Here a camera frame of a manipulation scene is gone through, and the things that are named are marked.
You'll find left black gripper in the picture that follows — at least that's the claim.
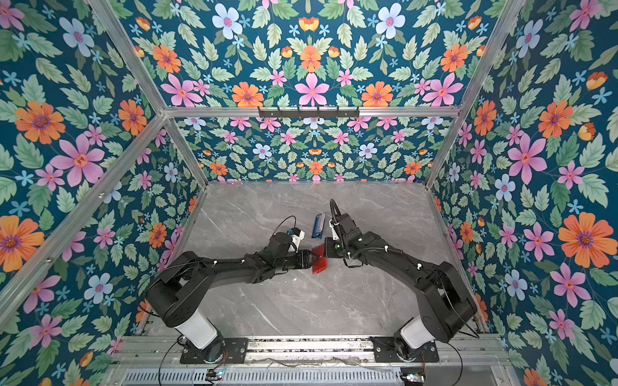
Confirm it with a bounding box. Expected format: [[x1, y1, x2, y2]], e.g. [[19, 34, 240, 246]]
[[273, 249, 321, 272]]

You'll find red card holder wallet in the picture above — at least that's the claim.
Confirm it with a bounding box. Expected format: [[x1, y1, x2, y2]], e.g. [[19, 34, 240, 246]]
[[312, 244, 328, 275]]

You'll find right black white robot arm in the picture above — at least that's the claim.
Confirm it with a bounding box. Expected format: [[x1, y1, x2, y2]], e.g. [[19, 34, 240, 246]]
[[325, 212, 477, 361]]

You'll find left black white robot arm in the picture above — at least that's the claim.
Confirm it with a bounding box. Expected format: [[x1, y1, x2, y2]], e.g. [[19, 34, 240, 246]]
[[145, 233, 319, 363]]

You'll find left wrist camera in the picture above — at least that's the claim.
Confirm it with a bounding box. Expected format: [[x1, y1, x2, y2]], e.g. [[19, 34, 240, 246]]
[[288, 228, 305, 249]]

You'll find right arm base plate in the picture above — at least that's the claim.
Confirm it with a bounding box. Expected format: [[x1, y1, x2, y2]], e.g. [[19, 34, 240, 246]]
[[370, 336, 439, 363]]

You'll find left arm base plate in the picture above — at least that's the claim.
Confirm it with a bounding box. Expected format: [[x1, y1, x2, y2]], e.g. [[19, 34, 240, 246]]
[[180, 337, 249, 364]]

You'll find white perforated cable tray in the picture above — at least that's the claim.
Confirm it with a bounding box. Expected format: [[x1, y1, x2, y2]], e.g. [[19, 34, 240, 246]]
[[121, 368, 403, 385]]

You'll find black hook rail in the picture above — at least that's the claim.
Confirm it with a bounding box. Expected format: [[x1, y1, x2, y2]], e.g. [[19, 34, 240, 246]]
[[257, 107, 361, 119]]

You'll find aluminium front rail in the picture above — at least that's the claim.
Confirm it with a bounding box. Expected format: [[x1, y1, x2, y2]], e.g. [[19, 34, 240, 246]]
[[111, 334, 512, 367]]

